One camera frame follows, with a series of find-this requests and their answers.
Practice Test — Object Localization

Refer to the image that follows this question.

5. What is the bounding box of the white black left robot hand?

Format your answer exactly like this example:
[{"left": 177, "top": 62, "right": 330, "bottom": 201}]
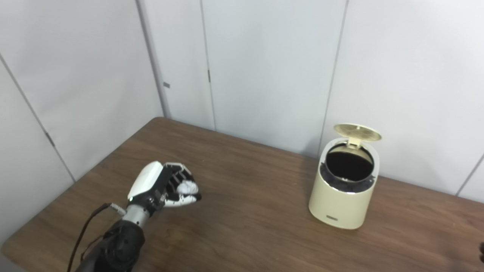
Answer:
[{"left": 127, "top": 161, "right": 202, "bottom": 215}]

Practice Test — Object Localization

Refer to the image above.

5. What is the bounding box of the cream round bin lid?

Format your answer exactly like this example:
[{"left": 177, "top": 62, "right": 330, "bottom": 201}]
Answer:
[{"left": 333, "top": 124, "right": 382, "bottom": 148}]

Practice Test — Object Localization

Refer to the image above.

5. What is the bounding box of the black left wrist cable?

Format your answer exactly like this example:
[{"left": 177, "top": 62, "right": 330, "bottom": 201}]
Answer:
[{"left": 66, "top": 203, "right": 127, "bottom": 272}]

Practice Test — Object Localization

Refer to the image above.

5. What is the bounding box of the black bin liner bag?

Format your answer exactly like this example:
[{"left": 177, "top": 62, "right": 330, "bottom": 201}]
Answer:
[{"left": 320, "top": 162, "right": 377, "bottom": 194}]

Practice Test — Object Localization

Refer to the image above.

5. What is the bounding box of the white paper ball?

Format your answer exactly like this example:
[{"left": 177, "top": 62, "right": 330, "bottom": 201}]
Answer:
[{"left": 178, "top": 181, "right": 199, "bottom": 196}]

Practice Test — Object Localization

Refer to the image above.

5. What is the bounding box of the grey wall corner strip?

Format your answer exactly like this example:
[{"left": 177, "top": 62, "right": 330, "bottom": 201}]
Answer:
[{"left": 135, "top": 0, "right": 169, "bottom": 118}]

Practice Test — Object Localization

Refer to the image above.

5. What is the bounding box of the cream-colored round bin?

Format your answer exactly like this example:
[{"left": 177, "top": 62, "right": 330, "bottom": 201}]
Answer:
[{"left": 308, "top": 138, "right": 380, "bottom": 230}]

